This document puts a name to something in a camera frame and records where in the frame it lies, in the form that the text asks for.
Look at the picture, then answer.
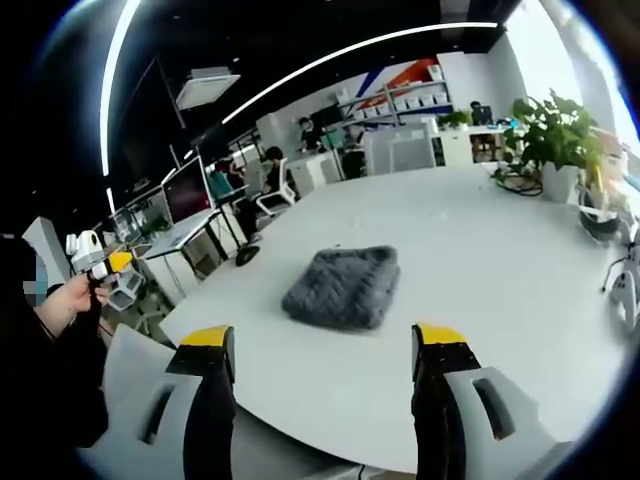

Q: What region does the computer monitor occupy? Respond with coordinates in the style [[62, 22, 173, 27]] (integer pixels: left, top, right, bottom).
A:
[[160, 154, 217, 227]]

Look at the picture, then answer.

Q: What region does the grey knit towel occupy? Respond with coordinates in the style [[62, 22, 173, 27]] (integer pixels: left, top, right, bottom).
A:
[[280, 244, 402, 332]]

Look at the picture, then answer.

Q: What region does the large potted green plant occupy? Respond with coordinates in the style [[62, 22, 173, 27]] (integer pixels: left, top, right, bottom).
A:
[[490, 88, 606, 203]]

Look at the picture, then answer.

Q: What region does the ceiling air conditioner unit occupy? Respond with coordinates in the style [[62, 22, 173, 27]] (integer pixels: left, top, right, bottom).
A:
[[175, 67, 241, 110]]

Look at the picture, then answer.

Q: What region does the shelf with white boxes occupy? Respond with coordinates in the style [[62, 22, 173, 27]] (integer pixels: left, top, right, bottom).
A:
[[335, 63, 455, 126]]

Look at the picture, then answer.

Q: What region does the white chair base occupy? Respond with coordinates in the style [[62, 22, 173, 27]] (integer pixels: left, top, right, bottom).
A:
[[600, 219, 640, 336]]

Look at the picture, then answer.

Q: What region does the white low cabinet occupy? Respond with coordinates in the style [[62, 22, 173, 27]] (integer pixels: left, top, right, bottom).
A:
[[439, 124, 516, 168]]

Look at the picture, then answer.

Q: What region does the white side desk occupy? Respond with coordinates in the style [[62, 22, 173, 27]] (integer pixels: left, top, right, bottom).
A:
[[139, 207, 236, 301]]

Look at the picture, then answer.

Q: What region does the black cable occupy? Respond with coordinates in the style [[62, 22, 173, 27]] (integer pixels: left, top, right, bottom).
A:
[[494, 169, 544, 197]]

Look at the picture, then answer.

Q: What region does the small potted green plant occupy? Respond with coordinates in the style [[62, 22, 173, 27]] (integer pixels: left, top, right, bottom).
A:
[[437, 109, 474, 133]]

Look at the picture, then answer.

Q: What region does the person's left hand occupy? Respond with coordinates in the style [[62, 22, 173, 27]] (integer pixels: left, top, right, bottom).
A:
[[34, 273, 112, 342]]

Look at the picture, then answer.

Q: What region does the white and black headset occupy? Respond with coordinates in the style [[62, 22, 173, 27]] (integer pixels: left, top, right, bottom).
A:
[[577, 191, 621, 242]]

